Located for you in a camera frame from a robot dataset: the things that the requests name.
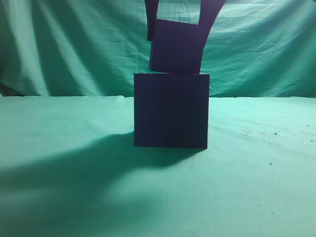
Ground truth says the small purple cube block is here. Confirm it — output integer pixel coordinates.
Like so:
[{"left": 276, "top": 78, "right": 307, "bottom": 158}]
[{"left": 149, "top": 19, "right": 207, "bottom": 74}]

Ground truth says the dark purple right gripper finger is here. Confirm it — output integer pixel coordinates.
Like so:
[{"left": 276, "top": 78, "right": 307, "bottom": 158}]
[{"left": 197, "top": 0, "right": 219, "bottom": 47}]

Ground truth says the green table cloth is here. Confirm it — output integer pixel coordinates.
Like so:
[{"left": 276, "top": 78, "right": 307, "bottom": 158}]
[{"left": 0, "top": 96, "right": 316, "bottom": 237}]

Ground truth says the large dark purple groove box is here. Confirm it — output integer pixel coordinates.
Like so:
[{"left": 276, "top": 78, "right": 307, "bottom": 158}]
[{"left": 134, "top": 73, "right": 210, "bottom": 149}]

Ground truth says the green backdrop cloth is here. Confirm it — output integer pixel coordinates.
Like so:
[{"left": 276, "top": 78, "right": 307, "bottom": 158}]
[{"left": 0, "top": 0, "right": 316, "bottom": 97}]

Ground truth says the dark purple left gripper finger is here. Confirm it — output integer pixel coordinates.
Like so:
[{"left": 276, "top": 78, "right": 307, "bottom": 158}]
[{"left": 145, "top": 0, "right": 159, "bottom": 41}]

